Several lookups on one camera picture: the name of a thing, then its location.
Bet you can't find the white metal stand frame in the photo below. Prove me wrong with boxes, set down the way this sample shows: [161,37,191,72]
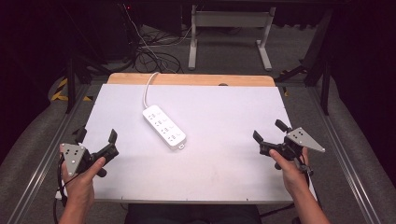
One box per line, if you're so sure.
[187,4,277,72]

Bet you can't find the black equipment box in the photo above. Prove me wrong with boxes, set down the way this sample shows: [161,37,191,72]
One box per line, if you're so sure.
[99,3,142,63]

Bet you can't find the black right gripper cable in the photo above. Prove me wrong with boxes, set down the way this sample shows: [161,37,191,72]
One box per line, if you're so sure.
[295,157,323,209]

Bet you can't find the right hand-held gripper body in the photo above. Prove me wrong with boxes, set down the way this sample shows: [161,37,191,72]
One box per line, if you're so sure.
[259,126,327,176]

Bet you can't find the aluminium rail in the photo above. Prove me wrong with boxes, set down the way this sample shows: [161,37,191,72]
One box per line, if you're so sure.
[5,83,92,224]
[305,87,383,224]

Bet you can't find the white board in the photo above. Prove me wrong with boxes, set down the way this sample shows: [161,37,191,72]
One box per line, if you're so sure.
[54,82,318,205]

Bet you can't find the person's dark trousers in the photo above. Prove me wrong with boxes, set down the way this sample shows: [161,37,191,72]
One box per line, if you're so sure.
[123,203,263,224]

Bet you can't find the black floor cable bundle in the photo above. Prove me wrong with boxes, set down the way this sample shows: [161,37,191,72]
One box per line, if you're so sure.
[133,46,185,75]

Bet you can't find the person's right hand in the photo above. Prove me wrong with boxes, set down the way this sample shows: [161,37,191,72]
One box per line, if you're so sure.
[268,147,313,199]

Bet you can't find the white power strip cable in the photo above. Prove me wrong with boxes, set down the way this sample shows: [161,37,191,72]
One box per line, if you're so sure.
[142,71,161,110]

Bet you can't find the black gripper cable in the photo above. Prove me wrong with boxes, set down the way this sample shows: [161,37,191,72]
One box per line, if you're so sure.
[51,154,80,224]
[295,157,323,209]

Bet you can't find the white floor cable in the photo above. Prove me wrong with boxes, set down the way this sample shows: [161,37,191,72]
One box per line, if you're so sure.
[122,3,194,75]

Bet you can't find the yellow black hazard tape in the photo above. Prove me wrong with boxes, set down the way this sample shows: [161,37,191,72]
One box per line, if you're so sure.
[49,77,94,103]

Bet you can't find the person's left hand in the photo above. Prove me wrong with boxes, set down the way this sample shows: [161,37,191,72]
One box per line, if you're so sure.
[60,157,106,208]

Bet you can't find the black metal stand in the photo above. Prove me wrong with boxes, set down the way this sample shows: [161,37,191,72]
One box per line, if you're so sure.
[63,55,110,115]
[274,8,334,117]

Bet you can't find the wooden table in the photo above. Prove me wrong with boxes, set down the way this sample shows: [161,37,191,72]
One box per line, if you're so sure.
[106,72,276,88]

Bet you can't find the white power strip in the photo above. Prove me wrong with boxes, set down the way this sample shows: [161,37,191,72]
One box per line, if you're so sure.
[142,104,188,151]

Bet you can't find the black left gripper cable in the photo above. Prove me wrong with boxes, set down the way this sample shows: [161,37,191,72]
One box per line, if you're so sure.
[51,154,80,224]

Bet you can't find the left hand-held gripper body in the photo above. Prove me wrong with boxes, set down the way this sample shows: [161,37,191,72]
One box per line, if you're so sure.
[59,143,120,177]

